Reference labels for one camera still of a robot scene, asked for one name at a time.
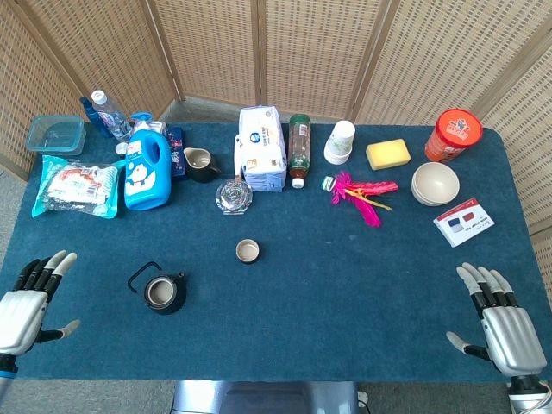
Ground white tissue pack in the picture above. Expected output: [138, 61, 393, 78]
[234, 105, 288, 192]

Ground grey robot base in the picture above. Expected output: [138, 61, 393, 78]
[172, 380, 367, 414]

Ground woven bamboo folding screen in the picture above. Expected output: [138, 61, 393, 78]
[0, 0, 552, 329]

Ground orange lidded canister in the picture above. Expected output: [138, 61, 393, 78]
[424, 108, 484, 164]

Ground teal snack package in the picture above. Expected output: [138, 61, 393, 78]
[31, 154, 126, 220]

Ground stacked white paper cups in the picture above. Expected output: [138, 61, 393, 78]
[323, 120, 357, 166]

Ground clear glass ashtray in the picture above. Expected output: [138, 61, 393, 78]
[215, 179, 255, 216]

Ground blue table cloth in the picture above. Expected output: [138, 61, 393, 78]
[0, 122, 550, 384]

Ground dark blue bottle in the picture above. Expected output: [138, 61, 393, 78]
[79, 96, 114, 139]

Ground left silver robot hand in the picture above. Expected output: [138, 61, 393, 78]
[0, 250, 82, 357]

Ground brown tea drink bottle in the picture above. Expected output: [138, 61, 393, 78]
[287, 113, 313, 190]

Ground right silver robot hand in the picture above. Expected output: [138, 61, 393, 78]
[446, 261, 548, 385]

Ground pink feather shuttlecock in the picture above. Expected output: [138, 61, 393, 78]
[320, 171, 399, 229]

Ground clear plastic food container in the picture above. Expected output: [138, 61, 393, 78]
[26, 115, 86, 156]

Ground yellow sponge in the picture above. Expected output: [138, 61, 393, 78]
[366, 138, 412, 171]

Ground clear water bottle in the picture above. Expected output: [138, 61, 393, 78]
[91, 89, 132, 142]

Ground small black teacup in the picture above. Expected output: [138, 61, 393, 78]
[235, 238, 261, 266]

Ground dark blue patterned packet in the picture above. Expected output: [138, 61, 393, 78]
[165, 126, 188, 179]

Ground blue detergent bottle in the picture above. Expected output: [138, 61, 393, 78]
[123, 112, 173, 212]

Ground black cast iron teapot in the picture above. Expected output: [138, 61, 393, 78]
[127, 261, 188, 317]

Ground black ceramic pitcher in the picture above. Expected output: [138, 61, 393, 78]
[183, 147, 223, 185]

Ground stacked beige bowls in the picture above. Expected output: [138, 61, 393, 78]
[411, 161, 461, 207]

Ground white card box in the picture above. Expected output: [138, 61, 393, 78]
[433, 198, 496, 248]

